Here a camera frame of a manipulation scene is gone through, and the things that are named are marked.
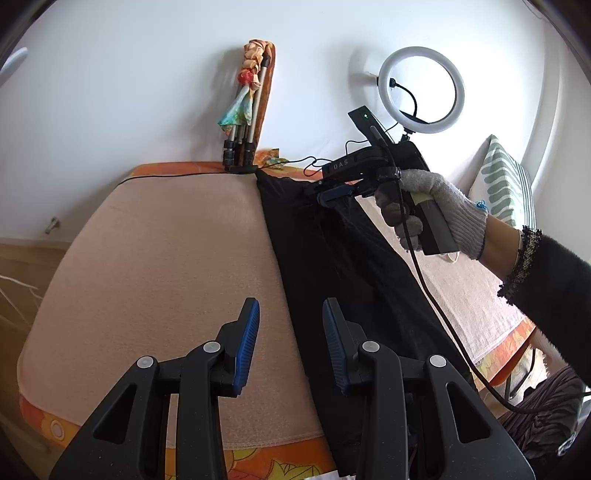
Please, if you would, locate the folded silver tripod stand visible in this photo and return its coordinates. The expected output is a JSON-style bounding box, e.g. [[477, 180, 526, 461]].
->
[[219, 53, 270, 174]]

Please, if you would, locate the orange floral bed sheet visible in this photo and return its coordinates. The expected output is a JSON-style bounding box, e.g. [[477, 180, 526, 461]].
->
[[18, 149, 539, 480]]

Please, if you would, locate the green striped white pillow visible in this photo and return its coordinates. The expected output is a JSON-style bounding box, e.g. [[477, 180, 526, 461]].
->
[[469, 135, 537, 229]]

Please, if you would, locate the colourful silk scarf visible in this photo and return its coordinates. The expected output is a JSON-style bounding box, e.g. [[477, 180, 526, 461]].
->
[[217, 39, 271, 136]]

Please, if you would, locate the white ring light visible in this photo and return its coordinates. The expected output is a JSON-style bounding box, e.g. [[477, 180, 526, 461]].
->
[[377, 46, 465, 134]]

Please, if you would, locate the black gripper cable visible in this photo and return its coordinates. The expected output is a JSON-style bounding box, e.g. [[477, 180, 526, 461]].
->
[[369, 125, 551, 415]]

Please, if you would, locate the small colourful fabric piece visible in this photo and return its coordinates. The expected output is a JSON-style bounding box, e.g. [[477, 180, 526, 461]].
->
[[253, 148, 288, 169]]

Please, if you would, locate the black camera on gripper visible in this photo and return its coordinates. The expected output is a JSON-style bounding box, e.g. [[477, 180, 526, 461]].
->
[[348, 106, 394, 148]]

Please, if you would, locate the black ring light cable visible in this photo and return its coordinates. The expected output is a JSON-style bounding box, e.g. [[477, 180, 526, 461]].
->
[[115, 78, 431, 186]]

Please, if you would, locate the grey knit gloved right hand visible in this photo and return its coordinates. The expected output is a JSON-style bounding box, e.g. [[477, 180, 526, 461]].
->
[[375, 170, 488, 260]]

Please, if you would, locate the black t-shirt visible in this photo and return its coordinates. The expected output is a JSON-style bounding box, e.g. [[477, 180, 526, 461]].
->
[[256, 171, 473, 475]]

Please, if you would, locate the right forearm black sleeve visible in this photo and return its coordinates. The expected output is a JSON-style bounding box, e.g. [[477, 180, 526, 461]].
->
[[480, 217, 590, 384]]

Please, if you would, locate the beige towel blanket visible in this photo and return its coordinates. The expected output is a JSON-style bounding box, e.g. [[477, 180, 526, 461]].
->
[[16, 175, 529, 451]]

